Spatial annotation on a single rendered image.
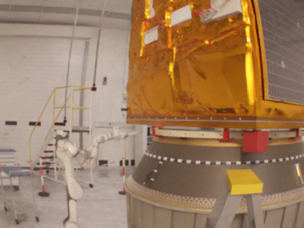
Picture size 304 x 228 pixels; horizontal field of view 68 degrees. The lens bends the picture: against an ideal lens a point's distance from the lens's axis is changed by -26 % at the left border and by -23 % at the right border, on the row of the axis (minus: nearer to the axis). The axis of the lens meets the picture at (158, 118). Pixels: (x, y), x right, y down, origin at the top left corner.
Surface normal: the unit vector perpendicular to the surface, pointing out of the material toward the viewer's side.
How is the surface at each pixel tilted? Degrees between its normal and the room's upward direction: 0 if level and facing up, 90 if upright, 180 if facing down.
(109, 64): 90
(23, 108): 90
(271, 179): 62
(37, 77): 90
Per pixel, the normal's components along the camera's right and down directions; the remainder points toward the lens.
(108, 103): 0.52, 0.00
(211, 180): -0.36, -0.48
